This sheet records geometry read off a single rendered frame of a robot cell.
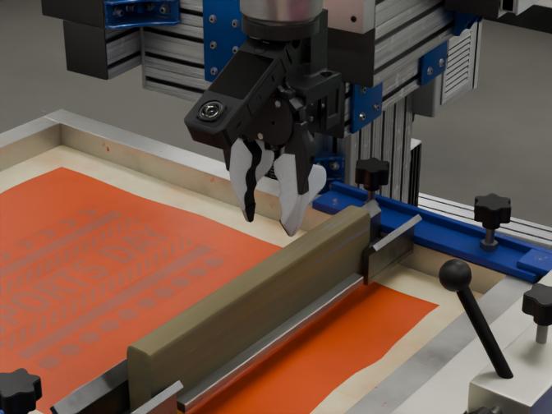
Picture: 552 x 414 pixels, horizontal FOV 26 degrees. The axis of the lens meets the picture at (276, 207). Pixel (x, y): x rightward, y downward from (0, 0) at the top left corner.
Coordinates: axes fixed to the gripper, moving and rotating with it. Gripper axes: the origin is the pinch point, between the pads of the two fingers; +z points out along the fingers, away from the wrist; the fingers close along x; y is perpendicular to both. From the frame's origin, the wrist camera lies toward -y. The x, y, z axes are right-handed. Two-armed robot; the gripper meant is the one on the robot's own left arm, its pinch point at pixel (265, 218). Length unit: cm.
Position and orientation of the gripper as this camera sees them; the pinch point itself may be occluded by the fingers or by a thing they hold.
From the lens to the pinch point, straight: 116.4
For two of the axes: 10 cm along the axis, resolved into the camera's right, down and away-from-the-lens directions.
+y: 6.0, -3.5, 7.2
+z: -0.1, 9.0, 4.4
